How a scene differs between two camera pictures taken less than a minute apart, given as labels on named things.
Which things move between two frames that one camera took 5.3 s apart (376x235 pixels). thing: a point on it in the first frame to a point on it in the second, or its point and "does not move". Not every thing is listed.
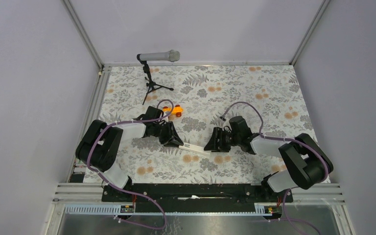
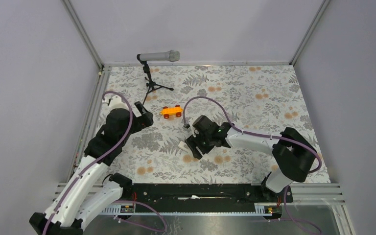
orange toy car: [177, 110] does not move
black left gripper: [175, 141] to [144, 121]
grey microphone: [173, 55] does not move
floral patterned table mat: [204, 98] does not move
